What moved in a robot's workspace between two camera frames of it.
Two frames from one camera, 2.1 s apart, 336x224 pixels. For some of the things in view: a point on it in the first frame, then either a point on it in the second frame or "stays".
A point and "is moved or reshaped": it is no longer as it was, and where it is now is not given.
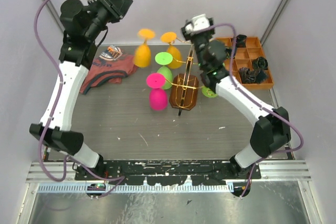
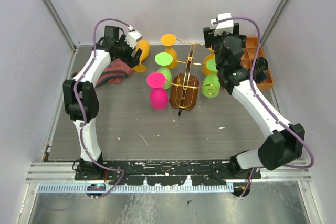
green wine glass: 164,58 stays
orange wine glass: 143,52 is moved or reshaped
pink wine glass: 158,96 stays
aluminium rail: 65,171 stays
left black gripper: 117,6 to 130,60
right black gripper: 190,37 to 210,38
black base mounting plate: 166,172 stays
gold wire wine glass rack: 184,94 stays
